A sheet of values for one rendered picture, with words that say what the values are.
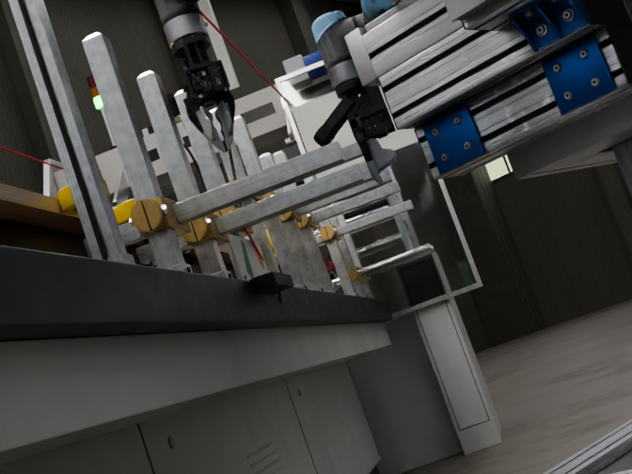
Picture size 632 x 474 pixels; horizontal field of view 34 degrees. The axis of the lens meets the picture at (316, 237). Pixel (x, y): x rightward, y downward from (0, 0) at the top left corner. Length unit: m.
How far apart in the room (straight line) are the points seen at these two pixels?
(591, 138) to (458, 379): 2.79
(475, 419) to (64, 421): 3.37
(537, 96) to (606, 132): 0.12
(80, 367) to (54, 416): 0.11
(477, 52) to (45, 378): 0.82
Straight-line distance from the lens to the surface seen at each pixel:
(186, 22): 1.95
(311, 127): 4.44
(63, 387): 1.11
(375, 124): 2.10
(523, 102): 1.58
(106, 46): 1.69
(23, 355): 1.05
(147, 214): 1.59
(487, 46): 1.56
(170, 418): 2.01
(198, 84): 1.91
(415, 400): 4.48
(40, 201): 1.66
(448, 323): 4.33
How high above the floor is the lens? 0.49
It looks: 7 degrees up
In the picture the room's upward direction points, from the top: 20 degrees counter-clockwise
